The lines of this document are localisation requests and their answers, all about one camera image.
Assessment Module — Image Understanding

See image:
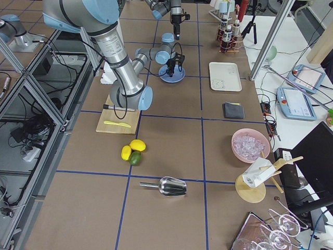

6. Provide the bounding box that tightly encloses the pink ice bowl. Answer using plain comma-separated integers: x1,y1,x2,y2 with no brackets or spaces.
231,128,271,163

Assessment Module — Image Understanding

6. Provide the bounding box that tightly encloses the tea bottle left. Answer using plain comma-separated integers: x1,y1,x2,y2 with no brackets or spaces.
232,19,240,36

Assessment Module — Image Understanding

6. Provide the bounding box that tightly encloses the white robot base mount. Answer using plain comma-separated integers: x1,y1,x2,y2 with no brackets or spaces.
100,62,117,84

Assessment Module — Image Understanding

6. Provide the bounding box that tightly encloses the black orange terminal block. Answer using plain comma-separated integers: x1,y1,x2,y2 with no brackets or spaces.
260,102,271,114

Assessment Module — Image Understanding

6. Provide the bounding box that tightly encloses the wooden cutting board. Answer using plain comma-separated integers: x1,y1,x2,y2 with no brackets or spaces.
96,96,140,134

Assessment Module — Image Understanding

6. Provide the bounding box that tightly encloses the yellow plastic knife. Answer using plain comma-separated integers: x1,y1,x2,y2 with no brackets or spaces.
104,120,132,128

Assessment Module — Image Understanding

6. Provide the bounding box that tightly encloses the red cylinder object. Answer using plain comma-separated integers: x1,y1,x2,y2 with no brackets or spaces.
238,0,250,22

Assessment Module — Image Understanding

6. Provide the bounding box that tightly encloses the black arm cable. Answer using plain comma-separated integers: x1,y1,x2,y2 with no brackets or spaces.
78,39,183,119

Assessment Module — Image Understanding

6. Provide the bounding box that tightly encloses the steel scoop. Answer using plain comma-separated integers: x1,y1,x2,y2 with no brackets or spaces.
139,177,187,197

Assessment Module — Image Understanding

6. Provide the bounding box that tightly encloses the white carton box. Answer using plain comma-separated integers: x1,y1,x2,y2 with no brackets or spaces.
242,157,276,188

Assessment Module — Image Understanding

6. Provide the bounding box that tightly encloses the tea bottle lower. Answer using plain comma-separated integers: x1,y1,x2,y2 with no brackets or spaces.
223,25,232,48

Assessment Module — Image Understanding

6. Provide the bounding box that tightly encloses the blue teach pendant near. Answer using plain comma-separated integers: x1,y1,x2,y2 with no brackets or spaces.
276,86,317,121

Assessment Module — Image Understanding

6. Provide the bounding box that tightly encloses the blue plate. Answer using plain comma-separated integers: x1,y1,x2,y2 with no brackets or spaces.
158,65,185,83

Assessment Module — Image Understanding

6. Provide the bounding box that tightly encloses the blue teach pendant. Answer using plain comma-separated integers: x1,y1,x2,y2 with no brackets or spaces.
276,86,317,121
287,64,325,94

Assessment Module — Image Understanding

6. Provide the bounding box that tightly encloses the wine glass middle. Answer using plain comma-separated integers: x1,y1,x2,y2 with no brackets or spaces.
260,224,291,250

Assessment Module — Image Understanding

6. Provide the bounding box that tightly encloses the steel muddler black tip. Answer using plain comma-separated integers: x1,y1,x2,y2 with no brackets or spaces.
103,104,136,111

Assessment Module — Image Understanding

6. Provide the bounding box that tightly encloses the wooden paper towel stand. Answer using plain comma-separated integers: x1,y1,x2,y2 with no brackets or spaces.
235,156,303,203

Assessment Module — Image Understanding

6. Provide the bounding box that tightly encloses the blue teach pendant far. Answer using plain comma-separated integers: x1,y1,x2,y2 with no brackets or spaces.
287,64,325,94

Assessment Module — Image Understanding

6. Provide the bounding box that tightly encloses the yellow lemon front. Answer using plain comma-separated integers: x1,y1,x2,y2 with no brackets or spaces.
130,139,146,152

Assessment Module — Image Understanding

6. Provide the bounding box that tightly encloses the white wire cup rack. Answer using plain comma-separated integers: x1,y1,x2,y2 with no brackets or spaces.
208,6,235,21

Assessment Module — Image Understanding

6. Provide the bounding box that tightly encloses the green avocado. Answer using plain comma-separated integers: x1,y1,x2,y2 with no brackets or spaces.
129,151,142,166

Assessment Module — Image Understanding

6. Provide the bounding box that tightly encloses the aluminium frame post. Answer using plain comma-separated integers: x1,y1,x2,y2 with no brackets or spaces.
249,0,295,81

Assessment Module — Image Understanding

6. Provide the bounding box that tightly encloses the yellow lemon back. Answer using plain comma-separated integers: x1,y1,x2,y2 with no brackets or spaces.
121,145,132,161

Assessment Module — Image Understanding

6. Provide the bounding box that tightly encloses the tea bottle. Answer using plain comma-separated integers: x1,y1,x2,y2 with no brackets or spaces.
219,15,228,38
223,25,232,48
232,19,240,36

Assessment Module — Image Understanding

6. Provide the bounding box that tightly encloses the black monitor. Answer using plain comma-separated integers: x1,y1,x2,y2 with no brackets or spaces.
291,122,332,215

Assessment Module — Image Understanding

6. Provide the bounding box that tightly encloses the tea bottle right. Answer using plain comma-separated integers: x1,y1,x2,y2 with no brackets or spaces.
219,15,228,38

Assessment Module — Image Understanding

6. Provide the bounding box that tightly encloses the cream bear tray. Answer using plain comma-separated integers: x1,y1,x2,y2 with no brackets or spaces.
209,62,242,92

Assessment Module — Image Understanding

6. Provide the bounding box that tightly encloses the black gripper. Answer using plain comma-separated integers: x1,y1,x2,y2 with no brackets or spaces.
170,13,182,40
166,53,180,77

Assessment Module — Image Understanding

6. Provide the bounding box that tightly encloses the yellow lemon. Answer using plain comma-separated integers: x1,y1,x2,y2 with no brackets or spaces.
130,139,146,152
121,145,132,161

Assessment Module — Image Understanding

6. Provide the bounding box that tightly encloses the pale green bowl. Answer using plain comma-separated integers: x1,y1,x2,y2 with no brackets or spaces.
265,45,277,62

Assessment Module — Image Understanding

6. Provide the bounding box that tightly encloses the grey yellow folded cloth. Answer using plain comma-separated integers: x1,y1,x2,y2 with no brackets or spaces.
222,102,245,119

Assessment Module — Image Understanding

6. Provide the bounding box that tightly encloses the copper wire bottle rack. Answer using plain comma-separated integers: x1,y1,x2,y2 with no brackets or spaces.
216,25,243,53

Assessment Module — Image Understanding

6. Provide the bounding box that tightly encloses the wine glass left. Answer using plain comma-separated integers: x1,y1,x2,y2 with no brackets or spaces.
232,238,271,250

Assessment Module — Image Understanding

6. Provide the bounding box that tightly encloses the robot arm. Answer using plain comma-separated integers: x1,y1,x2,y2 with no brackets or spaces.
43,1,182,110
145,0,183,40

